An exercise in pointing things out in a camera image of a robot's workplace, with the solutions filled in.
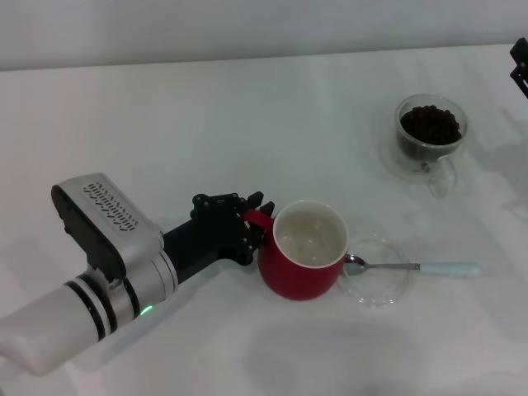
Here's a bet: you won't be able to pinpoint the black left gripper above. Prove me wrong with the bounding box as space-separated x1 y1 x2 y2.
162 190 276 286

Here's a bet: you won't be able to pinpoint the red ceramic mug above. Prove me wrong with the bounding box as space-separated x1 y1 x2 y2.
241 200 350 302

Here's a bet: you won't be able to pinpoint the metal spoon with blue handle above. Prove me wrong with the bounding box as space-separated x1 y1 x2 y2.
344 254 482 278

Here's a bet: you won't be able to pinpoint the brown coffee beans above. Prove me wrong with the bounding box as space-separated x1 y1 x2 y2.
398 105 463 160

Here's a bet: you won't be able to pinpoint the empty clear glass saucer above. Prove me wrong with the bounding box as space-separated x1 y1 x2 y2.
342 233 420 309

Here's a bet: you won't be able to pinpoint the clear glass saucer with crumbs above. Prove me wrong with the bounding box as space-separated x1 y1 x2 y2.
379 125 467 186

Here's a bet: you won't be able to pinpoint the clear glass cup with handle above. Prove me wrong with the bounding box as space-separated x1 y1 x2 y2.
394 93 471 200

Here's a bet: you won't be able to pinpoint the silver perforated wrist camera housing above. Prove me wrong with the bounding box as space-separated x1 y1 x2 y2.
51 172 166 285

